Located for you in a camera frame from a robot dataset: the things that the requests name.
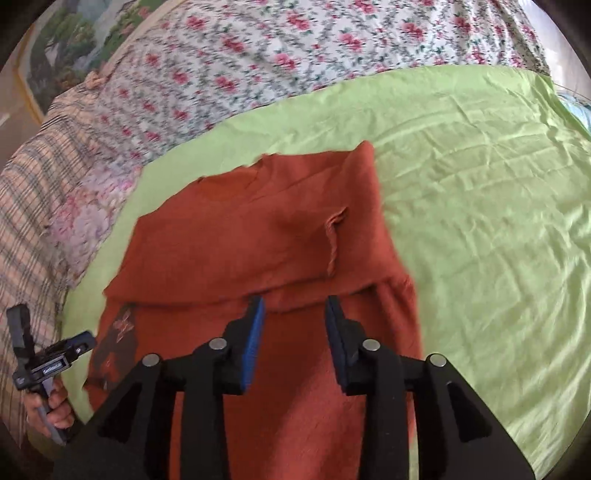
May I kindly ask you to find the white red floral bedsheet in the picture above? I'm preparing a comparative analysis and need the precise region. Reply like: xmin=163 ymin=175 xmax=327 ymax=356
xmin=88 ymin=0 xmax=555 ymax=167

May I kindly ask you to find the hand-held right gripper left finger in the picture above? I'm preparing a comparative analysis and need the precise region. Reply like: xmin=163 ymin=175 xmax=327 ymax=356
xmin=51 ymin=295 xmax=266 ymax=480

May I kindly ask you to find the landscape wall poster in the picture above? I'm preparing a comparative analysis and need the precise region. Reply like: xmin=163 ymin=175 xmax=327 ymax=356
xmin=16 ymin=0 xmax=181 ymax=116

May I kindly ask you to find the purple floral pillow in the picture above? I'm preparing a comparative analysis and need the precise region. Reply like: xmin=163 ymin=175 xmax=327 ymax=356
xmin=46 ymin=164 xmax=144 ymax=287

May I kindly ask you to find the person's left hand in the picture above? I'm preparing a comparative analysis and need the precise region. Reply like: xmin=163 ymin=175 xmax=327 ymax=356
xmin=25 ymin=376 xmax=77 ymax=438

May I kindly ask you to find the beige plaid blanket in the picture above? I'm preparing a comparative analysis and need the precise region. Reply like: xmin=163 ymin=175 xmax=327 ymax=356
xmin=0 ymin=85 xmax=139 ymax=444

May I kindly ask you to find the light green bed sheet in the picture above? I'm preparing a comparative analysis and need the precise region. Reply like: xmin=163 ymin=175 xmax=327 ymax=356
xmin=60 ymin=65 xmax=591 ymax=476

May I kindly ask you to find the orange knit sweater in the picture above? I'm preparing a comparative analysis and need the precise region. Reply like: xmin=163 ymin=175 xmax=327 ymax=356
xmin=83 ymin=141 xmax=426 ymax=480

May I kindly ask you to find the light blue cloth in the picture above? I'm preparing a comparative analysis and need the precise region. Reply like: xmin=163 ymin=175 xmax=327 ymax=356
xmin=558 ymin=92 xmax=591 ymax=134

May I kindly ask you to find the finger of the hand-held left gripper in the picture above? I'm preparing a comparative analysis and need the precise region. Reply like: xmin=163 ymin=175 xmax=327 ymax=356
xmin=58 ymin=331 xmax=98 ymax=361

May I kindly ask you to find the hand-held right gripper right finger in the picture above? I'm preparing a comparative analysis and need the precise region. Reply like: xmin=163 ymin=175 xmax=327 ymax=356
xmin=323 ymin=295 xmax=536 ymax=480

